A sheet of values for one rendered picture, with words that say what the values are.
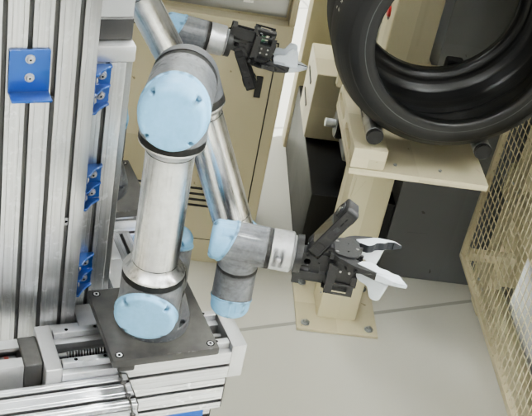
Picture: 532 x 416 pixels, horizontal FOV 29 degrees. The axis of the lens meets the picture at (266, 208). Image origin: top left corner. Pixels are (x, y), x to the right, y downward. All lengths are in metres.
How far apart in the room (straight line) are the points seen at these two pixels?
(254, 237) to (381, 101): 0.78
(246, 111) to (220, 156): 1.34
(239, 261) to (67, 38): 0.50
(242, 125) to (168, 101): 1.59
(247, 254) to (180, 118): 0.30
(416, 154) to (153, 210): 1.13
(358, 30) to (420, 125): 0.30
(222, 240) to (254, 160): 1.49
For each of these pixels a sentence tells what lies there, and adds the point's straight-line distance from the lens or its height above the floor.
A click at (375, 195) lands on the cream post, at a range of 3.14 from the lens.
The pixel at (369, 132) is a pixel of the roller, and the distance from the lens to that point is 2.59.
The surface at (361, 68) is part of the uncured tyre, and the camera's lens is 2.46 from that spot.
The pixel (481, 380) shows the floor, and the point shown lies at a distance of 3.39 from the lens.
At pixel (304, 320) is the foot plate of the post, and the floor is 0.02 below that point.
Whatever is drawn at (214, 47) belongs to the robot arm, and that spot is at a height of 1.06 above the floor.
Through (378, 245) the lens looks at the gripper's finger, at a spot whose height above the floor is 1.06.
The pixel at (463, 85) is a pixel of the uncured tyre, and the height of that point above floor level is 0.96.
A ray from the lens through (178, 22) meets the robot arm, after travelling 2.51.
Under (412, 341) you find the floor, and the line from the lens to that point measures 3.43.
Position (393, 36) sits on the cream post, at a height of 1.02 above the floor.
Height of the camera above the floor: 2.12
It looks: 33 degrees down
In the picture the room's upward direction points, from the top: 12 degrees clockwise
